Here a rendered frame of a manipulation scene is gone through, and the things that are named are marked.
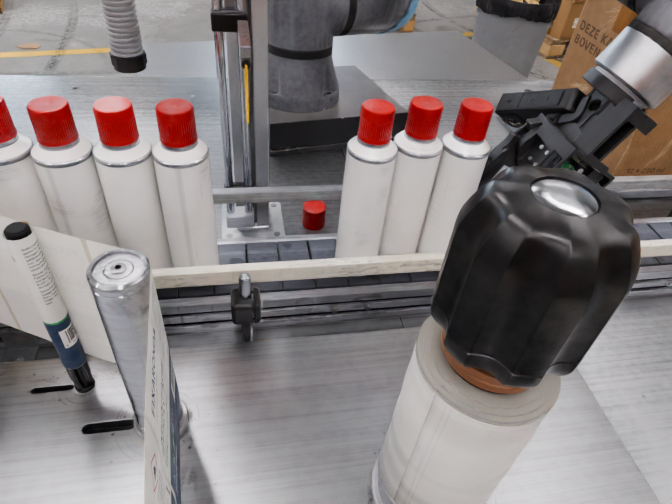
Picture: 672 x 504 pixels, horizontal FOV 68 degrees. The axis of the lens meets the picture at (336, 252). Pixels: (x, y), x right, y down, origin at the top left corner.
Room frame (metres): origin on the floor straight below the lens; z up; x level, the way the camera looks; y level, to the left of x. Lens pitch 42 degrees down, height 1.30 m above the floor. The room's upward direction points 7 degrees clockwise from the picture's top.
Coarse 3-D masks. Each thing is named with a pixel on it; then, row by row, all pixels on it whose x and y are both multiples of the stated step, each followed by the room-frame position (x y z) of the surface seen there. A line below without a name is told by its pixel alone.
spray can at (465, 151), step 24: (456, 120) 0.48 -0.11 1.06; (480, 120) 0.46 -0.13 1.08; (456, 144) 0.46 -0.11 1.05; (480, 144) 0.47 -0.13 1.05; (456, 168) 0.46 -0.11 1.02; (480, 168) 0.46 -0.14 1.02; (432, 192) 0.47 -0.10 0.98; (456, 192) 0.45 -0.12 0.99; (432, 216) 0.46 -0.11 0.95; (456, 216) 0.45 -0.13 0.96; (432, 240) 0.46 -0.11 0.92
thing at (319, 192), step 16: (624, 176) 0.59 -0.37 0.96; (640, 176) 0.59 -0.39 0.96; (656, 176) 0.60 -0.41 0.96; (224, 192) 0.45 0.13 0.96; (240, 192) 0.45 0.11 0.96; (256, 192) 0.46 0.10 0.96; (272, 192) 0.46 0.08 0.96; (288, 192) 0.47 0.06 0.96; (304, 192) 0.47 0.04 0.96; (320, 192) 0.47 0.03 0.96; (336, 192) 0.48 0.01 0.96
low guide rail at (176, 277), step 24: (648, 240) 0.52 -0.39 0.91; (240, 264) 0.39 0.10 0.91; (264, 264) 0.39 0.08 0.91; (288, 264) 0.40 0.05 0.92; (312, 264) 0.40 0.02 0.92; (336, 264) 0.40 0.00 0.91; (360, 264) 0.41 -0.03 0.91; (384, 264) 0.42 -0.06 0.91; (408, 264) 0.42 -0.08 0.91; (432, 264) 0.43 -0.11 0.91
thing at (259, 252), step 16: (640, 224) 0.60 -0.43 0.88; (656, 224) 0.60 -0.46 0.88; (304, 240) 0.48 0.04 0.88; (320, 240) 0.48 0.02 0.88; (640, 240) 0.56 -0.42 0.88; (224, 256) 0.43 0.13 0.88; (240, 256) 0.44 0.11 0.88; (256, 256) 0.44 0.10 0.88; (272, 256) 0.44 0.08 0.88; (288, 256) 0.45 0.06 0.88; (304, 256) 0.45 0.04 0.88; (320, 256) 0.45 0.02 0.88; (656, 256) 0.53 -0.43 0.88; (416, 272) 0.44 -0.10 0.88; (432, 272) 0.45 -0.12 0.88; (176, 288) 0.37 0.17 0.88; (192, 288) 0.38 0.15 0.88; (208, 288) 0.38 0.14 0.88; (224, 288) 0.38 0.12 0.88; (272, 288) 0.39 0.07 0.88; (288, 288) 0.39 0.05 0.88; (304, 288) 0.40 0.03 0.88; (320, 288) 0.40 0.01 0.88
